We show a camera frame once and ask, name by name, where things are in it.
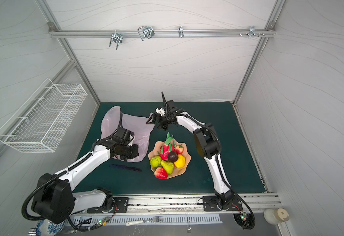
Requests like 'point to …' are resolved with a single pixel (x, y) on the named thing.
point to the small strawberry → (179, 149)
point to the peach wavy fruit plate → (178, 171)
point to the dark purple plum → (173, 156)
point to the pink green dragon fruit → (168, 146)
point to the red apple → (160, 173)
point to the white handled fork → (156, 219)
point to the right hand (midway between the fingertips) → (153, 122)
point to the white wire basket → (32, 128)
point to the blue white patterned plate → (45, 228)
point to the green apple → (155, 161)
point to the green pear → (169, 166)
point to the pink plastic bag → (141, 126)
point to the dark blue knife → (126, 167)
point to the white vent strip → (133, 220)
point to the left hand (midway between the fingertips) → (141, 151)
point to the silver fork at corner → (32, 231)
